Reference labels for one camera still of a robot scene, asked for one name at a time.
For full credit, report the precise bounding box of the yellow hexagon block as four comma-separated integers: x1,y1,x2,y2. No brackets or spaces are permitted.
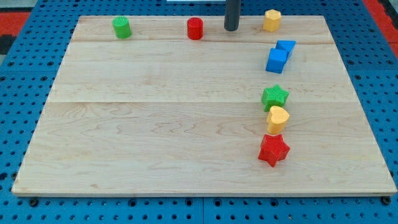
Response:
263,9,282,32

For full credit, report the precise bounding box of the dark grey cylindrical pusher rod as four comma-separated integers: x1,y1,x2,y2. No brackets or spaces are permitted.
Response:
224,0,241,31

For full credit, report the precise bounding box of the red star block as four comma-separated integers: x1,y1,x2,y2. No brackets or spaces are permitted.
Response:
258,134,290,167

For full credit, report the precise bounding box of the yellow heart block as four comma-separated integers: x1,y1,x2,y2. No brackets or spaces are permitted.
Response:
267,106,290,134

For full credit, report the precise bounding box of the green cylinder block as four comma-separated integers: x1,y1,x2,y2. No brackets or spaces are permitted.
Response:
112,16,132,39

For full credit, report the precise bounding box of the green star block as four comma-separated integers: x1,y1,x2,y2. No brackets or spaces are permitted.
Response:
261,85,289,112

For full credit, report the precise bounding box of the red cylinder block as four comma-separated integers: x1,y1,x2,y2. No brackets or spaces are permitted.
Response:
187,17,203,40

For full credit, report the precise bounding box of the light wooden board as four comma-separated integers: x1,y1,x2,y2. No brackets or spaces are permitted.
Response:
12,16,396,197

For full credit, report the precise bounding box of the blue cube block rear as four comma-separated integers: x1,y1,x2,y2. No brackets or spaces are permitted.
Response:
275,40,296,60

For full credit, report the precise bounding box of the blue cube block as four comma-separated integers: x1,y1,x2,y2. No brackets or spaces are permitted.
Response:
265,48,287,73
275,40,296,60

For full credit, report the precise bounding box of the blue cube block front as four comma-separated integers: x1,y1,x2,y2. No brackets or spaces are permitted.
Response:
265,48,287,73

